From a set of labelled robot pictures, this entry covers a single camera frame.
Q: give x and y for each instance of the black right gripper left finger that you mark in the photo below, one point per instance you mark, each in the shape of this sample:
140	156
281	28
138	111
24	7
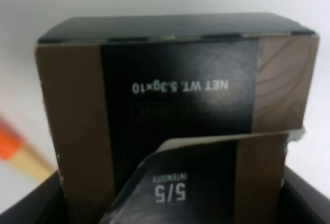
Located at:
45	204

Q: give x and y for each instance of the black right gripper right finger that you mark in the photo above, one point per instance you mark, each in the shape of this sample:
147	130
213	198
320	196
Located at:
300	202

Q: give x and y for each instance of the brown black coffee capsule box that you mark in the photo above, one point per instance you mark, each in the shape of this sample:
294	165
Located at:
175	118

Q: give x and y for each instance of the wooden spatula with orange handle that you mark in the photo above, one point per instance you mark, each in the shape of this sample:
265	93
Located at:
21	156

